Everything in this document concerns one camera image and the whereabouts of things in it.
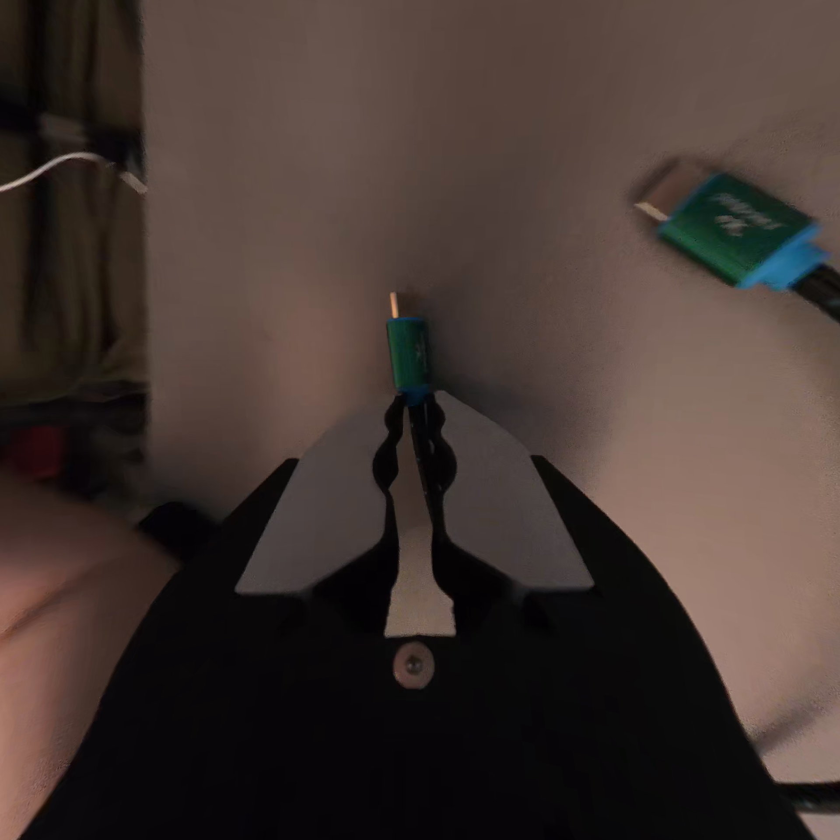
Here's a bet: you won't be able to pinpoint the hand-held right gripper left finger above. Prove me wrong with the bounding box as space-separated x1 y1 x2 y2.
234 394 403 597

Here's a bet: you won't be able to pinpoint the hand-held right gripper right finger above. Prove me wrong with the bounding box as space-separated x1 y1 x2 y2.
427 390 596 597

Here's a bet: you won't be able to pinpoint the black hdmi cable green plugs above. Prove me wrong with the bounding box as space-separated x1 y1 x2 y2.
384 156 840 831

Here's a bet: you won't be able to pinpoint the person's left forearm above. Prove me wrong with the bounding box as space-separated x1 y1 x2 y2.
0 482 181 840

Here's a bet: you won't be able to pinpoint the person's olive trousers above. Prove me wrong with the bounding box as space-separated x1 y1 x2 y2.
0 0 148 408

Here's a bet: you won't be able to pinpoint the white thin cable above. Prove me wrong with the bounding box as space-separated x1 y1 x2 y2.
0 151 148 196

